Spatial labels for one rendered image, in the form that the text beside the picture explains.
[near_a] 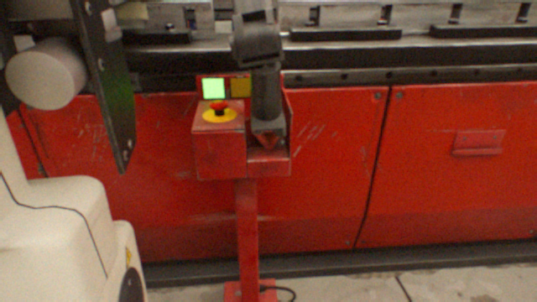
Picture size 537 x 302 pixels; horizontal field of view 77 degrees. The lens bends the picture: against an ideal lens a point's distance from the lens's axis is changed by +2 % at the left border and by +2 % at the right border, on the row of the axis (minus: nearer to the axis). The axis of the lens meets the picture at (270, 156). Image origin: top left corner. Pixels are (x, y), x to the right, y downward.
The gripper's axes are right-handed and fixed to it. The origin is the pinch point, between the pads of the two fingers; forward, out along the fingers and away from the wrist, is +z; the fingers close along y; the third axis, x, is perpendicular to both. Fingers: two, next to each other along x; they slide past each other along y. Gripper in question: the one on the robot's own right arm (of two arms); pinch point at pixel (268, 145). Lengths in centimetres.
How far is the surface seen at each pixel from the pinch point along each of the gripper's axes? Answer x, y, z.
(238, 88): 5.9, 12.4, -7.3
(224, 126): 8.7, -1.8, -7.7
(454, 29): -53, 31, -9
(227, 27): 39, 435, 156
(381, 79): -31.6, 22.3, -0.9
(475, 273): -79, 3, 78
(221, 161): 10.0, -4.9, -1.0
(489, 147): -68, 17, 23
